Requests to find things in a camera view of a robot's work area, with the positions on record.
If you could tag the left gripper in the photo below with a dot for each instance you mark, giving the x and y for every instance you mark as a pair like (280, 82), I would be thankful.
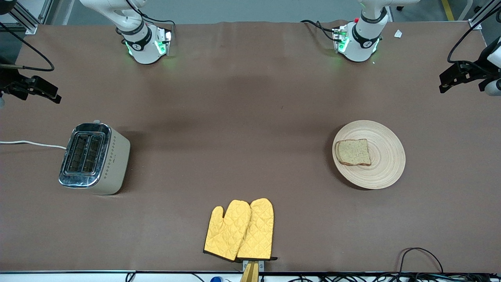
(470, 70)

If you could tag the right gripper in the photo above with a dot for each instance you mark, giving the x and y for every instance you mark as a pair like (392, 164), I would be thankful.
(8, 83)

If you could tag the round wooden plate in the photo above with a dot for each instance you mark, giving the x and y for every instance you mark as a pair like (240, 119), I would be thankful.
(385, 160)

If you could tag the brown bread toast slice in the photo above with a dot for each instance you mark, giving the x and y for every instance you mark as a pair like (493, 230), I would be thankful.
(353, 152)

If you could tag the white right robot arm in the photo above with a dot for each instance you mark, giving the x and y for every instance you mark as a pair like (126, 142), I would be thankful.
(143, 47)

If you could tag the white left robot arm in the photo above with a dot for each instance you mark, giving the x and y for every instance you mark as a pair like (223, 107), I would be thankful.
(362, 43)

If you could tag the small white paper scrap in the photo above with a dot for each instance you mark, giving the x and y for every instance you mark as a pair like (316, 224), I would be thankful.
(398, 33)

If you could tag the beige and chrome toaster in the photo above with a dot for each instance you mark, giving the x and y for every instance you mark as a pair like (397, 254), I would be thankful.
(115, 164)

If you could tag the brown table mat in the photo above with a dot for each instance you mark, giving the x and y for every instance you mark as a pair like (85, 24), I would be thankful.
(274, 102)

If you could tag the yellow quilted oven mitt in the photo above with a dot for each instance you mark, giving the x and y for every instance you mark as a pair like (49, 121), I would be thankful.
(258, 231)
(225, 233)

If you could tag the wooden block with metal bracket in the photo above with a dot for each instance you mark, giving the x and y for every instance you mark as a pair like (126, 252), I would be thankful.
(250, 272)

